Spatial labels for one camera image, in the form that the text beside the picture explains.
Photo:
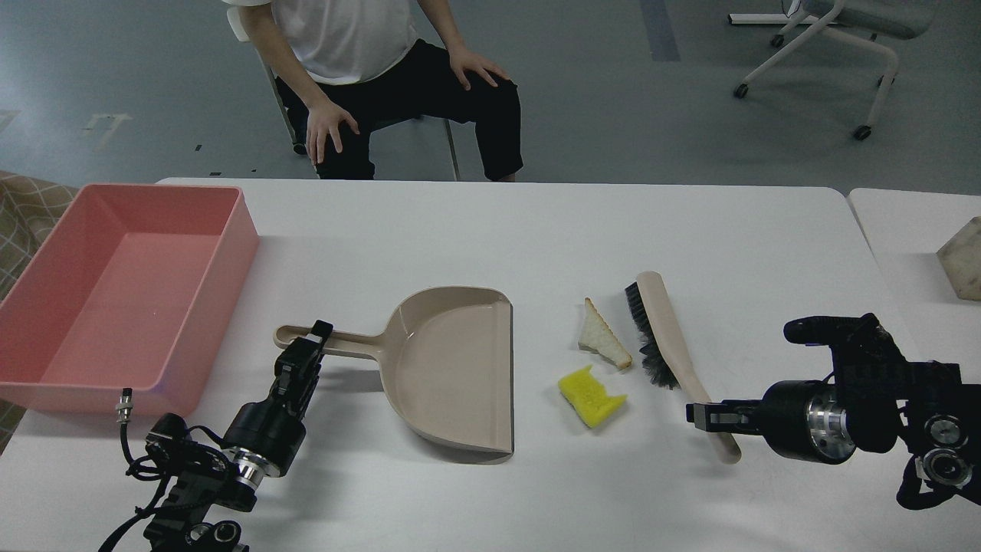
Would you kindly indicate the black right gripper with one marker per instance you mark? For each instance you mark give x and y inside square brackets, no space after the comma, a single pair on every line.
[798,419]

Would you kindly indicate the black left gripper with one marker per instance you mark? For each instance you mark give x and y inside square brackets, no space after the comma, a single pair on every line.
[273,428]

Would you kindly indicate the beige hand brush black bristles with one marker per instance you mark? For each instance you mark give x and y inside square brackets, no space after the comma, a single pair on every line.
[665,354]

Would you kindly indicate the beige plastic dustpan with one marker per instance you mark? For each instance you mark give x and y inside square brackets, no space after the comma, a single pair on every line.
[446,366]

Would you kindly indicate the yellow green sponge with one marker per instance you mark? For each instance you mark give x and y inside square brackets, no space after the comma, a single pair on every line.
[589,397]

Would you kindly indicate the triangular bread slice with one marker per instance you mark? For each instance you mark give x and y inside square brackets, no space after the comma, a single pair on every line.
[596,335]

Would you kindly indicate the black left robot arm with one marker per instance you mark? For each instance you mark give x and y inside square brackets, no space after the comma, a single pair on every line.
[191,477]

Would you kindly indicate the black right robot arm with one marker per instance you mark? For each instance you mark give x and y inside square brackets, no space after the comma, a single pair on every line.
[873,399]

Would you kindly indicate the pink plastic bin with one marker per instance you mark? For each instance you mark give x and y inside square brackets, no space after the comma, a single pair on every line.
[134,288]

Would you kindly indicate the beige stone block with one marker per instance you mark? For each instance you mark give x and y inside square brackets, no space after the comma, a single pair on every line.
[960,260]

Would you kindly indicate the seated person white shirt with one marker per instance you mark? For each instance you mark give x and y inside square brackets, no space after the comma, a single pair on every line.
[348,65]

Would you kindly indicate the beige patterned cloth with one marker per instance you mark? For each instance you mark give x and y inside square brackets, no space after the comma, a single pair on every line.
[30,208]

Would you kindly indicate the white office chair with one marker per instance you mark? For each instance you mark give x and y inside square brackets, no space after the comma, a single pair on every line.
[859,24]

